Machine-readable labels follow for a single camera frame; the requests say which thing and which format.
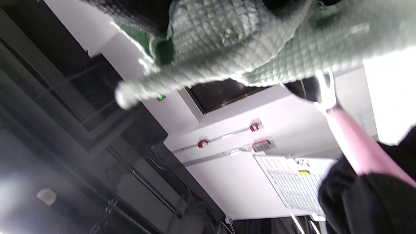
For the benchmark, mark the round white ceiling lamp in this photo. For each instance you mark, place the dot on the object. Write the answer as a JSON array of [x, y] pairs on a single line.
[[46, 196]]

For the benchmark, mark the white printed wall chart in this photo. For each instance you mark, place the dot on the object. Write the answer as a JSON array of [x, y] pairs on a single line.
[[292, 185]]

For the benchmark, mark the round red alarm bell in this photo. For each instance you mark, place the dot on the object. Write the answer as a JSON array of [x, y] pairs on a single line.
[[202, 143]]

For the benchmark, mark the small green exit sign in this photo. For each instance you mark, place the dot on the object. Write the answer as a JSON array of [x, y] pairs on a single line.
[[160, 97]]

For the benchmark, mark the person's left hand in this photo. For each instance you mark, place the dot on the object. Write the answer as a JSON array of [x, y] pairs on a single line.
[[136, 13]]

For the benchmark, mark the dark wall window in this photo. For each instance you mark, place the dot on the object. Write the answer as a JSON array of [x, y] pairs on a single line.
[[224, 94]]

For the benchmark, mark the small red wall alarm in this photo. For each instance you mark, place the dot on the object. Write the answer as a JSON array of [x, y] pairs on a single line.
[[254, 127]]

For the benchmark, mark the grey red wall box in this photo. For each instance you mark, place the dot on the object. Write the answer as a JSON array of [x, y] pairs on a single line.
[[261, 146]]

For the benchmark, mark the person's right hand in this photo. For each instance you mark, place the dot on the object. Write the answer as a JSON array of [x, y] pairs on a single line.
[[367, 204]]

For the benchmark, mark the green fish scale cleaning cloth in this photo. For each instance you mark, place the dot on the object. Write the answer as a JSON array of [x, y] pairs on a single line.
[[243, 32]]

